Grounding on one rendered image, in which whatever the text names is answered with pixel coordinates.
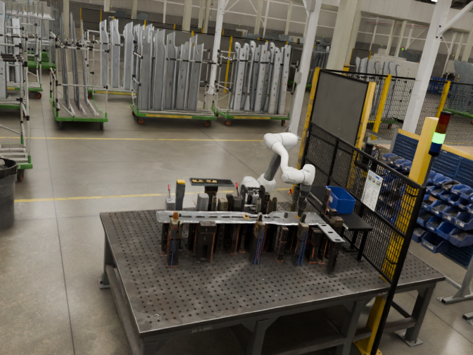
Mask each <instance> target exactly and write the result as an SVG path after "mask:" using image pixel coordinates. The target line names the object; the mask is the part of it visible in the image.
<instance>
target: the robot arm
mask: <svg viewBox="0 0 473 355"><path fill-rule="evenodd" d="M263 138H264V142H265V144H266V145H267V146H268V148H270V149H271V150H273V151H274V154H273V156H272V158H271V160H270V163H269V165H268V167H267V169H266V171H265V173H264V174H262V175H261V176H260V177H259V178H258V179H257V180H255V179H254V178H253V177H245V178H243V180H242V181H241V184H240V186H239V196H240V191H241V186H242V185H245V186H246V187H260V186H261V185H264V187H265V191H266V192H268V193H269V194H270V193H272V192H273V191H275V189H276V186H277V184H276V182H275V179H274V176H275V174H276V172H277V170H278V168H279V166H280V164H281V169H282V171H283V174H282V181H283V182H284V183H286V184H289V185H295V184H299V183H300V184H301V186H300V189H301V190H300V194H299V200H298V205H299V209H298V215H299V216H298V217H301V214H302V213H303V210H305V208H306V204H307V202H308V200H307V196H308V195H309V192H310V190H311V186H312V183H313V180H314V177H315V167H314V166H313V165H310V164H305V165H304V167H303V169H302V170H297V169H295V168H292V167H288V166H287V164H288V159H289V156H288V153H287V152H288V151H289V150H290V149H291V148H292V147H294V146H295V145H296V144H297V141H298V139H297V136H295V134H292V133H290V132H283V133H279V134H271V133H267V134H266V135H265V136H264V137H263Z"/></svg>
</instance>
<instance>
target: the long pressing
mask: <svg viewBox="0 0 473 355"><path fill-rule="evenodd" d="M173 212H174V211H157V212H156V220H157V222H159V223H170V217H169V216H173ZM177 212H178V214H179V213H181V214H182V216H191V218H183V217H180V219H181V222H182V223H199V221H215V223H256V219H257V218H250V219H245V218H232V216H243V214H247V215H248V216H255V217H258V214H250V213H247V212H243V211H177ZM285 212H288V217H287V218H284V213H285ZM304 213H305V214H307V215H306V218H305V222H306V223H307V225H317V224H326V223H325V222H324V221H323V219H321V217H320V216H319V215H318V214H316V212H304ZM297 215H298V212H291V211H273V212H271V213H269V214H267V215H263V219H262V220H263V222H264V224H277V225H298V223H299V220H300V218H296V217H295V216H297ZM196 216H204V217H205V218H196ZM209 216H217V218H209ZM221 216H229V217H230V218H221ZM243 217H244V216H243ZM264 217H270V218H264ZM274 217H280V218H274Z"/></svg>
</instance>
